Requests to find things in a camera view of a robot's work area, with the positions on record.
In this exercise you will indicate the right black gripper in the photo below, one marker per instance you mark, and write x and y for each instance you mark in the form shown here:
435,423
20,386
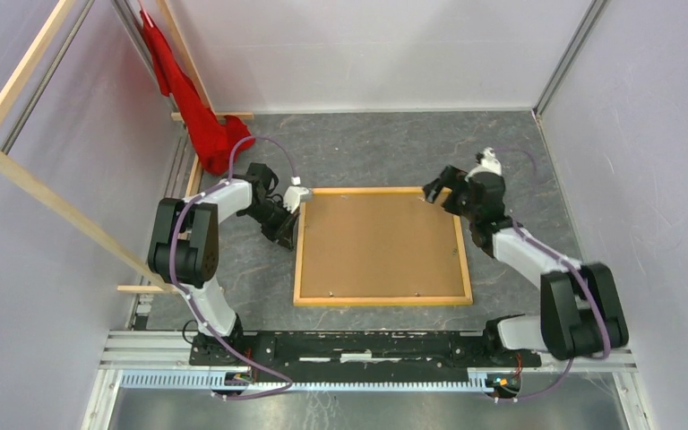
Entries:
451,178

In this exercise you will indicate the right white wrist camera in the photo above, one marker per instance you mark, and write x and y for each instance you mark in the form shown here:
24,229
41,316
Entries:
487,162

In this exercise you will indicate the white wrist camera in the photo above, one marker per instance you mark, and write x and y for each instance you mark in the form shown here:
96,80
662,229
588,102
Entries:
487,162
295,195

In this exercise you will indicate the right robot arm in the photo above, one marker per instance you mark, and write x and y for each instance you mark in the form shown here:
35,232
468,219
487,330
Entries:
580,313

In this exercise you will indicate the aluminium rail base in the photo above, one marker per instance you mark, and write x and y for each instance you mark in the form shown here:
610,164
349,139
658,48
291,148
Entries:
145,378

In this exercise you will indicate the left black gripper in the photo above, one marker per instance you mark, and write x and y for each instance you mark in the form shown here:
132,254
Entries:
286,236

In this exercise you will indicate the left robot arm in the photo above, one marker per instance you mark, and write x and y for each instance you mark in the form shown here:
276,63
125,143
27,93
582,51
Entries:
184,246

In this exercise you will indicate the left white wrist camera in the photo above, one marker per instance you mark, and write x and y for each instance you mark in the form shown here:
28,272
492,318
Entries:
295,195

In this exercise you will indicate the red cloth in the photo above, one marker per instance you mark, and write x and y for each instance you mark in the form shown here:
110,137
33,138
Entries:
212,140

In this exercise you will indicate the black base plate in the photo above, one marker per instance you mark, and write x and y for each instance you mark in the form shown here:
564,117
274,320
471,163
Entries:
358,356

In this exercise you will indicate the brown cardboard backing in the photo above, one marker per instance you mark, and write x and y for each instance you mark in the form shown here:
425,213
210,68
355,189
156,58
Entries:
379,249

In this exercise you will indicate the wooden rack frame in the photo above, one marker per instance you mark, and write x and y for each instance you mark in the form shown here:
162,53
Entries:
30,184

